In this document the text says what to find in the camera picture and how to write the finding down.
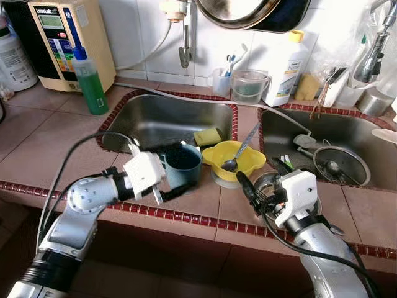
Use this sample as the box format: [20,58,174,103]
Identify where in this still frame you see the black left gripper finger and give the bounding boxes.
[177,180,203,199]

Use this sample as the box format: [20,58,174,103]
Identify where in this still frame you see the white green training chopsticks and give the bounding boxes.
[276,154,295,174]

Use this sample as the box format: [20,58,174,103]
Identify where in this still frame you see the teal mug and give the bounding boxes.
[160,143,203,189]

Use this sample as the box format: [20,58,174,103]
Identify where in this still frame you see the stainless steel bowl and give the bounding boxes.
[253,172,323,219]

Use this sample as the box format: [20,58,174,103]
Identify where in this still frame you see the steel spoon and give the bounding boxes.
[221,121,261,173]

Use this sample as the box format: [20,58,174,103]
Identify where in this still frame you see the yellow plastic bowl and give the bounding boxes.
[202,141,267,189]

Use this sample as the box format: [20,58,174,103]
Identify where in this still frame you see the yellow green scouring sponge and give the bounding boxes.
[193,127,223,148]

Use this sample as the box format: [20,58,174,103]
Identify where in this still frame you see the stainless steel sink basin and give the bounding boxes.
[96,89,239,156]
[259,106,397,190]

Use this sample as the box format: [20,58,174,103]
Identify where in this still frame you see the plain yellow sponge block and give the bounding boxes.
[294,73,321,101]

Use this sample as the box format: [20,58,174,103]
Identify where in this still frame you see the clear plastic pail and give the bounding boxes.
[231,70,272,105]

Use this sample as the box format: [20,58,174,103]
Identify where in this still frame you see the white detergent bottle yellow cap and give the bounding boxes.
[264,30,309,107]

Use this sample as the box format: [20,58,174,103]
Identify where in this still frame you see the clear toothbrush cup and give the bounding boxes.
[212,67,232,97]

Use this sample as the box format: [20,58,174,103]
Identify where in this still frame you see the small steel cup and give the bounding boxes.
[357,87,395,117]

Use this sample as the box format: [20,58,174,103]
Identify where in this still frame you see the blue toothbrush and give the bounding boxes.
[225,55,238,78]

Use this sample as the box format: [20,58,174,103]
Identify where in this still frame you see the green dish soap bottle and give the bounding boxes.
[72,45,109,116]

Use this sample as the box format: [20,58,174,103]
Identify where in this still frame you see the clear plastic bag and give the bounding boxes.
[310,12,397,84]

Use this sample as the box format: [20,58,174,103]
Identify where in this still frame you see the translucent plastic tub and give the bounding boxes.
[375,62,397,97]

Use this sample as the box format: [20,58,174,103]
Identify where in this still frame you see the chrome pull-out faucet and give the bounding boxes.
[354,0,397,83]

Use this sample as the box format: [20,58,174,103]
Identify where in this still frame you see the dark blue hanging tray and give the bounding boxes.
[248,0,312,33]

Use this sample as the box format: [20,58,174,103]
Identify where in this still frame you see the hanging steel wok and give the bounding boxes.
[194,0,283,30]

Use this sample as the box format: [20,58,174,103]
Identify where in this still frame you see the beige water ionizer appliance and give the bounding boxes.
[19,0,117,93]

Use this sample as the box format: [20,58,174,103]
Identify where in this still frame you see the beige tap diverter valve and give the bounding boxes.
[159,0,189,23]

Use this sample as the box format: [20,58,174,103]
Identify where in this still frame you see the large white plastic jug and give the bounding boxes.
[0,16,39,92]

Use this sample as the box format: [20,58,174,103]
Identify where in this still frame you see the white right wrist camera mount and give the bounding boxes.
[275,169,318,227]

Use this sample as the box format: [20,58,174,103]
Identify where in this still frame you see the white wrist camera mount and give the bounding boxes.
[124,151,167,198]
[275,169,318,227]

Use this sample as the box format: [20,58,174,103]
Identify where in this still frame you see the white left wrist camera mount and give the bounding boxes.
[124,151,167,198]

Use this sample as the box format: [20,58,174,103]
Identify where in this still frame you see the grey drain hose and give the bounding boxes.
[114,81,311,134]

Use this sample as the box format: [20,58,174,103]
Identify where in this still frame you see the chrome wall tap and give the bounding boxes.
[179,0,198,69]

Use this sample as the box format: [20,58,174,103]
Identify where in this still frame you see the white ionizer water hose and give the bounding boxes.
[115,20,173,71]

